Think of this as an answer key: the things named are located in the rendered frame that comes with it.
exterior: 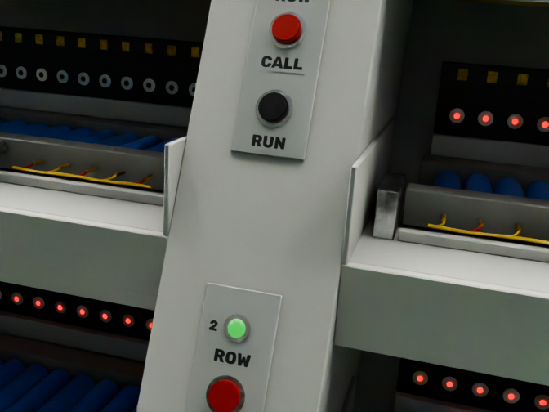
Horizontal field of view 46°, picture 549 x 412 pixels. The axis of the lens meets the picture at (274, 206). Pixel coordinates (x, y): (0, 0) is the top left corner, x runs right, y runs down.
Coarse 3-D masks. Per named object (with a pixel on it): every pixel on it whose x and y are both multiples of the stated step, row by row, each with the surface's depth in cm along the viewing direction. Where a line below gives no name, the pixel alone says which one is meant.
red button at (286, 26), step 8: (280, 16) 34; (288, 16) 34; (280, 24) 34; (288, 24) 34; (296, 24) 34; (272, 32) 34; (280, 32) 34; (288, 32) 34; (296, 32) 34; (280, 40) 34; (288, 40) 34
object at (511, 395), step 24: (408, 360) 46; (408, 384) 46; (432, 384) 46; (456, 384) 45; (480, 384) 45; (504, 384) 44; (528, 384) 44; (408, 408) 46; (432, 408) 46; (456, 408) 45; (480, 408) 45; (504, 408) 45; (528, 408) 44
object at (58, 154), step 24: (24, 144) 45; (48, 144) 44; (72, 144) 44; (96, 144) 45; (24, 168) 43; (48, 168) 45; (72, 168) 44; (96, 168) 43; (120, 168) 43; (144, 168) 43
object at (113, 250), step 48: (0, 96) 58; (48, 96) 56; (0, 192) 41; (48, 192) 41; (0, 240) 38; (48, 240) 37; (96, 240) 36; (144, 240) 35; (48, 288) 38; (96, 288) 37; (144, 288) 36
